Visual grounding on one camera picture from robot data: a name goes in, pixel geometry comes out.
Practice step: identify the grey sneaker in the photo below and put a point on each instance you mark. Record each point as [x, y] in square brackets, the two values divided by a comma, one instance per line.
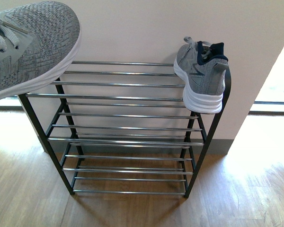
[202, 67]
[38, 42]

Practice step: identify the black metal shoe rack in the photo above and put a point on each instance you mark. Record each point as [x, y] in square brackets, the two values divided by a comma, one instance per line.
[121, 127]

